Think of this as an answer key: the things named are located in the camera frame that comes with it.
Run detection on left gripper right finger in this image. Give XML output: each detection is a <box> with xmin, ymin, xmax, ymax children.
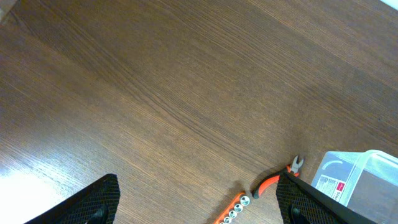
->
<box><xmin>276</xmin><ymin>172</ymin><xmax>373</xmax><ymax>224</ymax></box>

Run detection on clear plastic storage container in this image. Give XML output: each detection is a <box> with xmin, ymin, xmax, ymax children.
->
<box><xmin>311</xmin><ymin>150</ymin><xmax>397</xmax><ymax>224</ymax></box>

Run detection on orange handled cutting pliers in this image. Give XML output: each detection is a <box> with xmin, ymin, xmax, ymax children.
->
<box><xmin>252</xmin><ymin>155</ymin><xmax>304</xmax><ymax>199</ymax></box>

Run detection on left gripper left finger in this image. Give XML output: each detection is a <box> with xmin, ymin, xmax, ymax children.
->
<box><xmin>27</xmin><ymin>174</ymin><xmax>121</xmax><ymax>224</ymax></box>

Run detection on orange socket bit rail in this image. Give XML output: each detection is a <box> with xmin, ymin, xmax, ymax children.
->
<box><xmin>213</xmin><ymin>191</ymin><xmax>251</xmax><ymax>224</ymax></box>

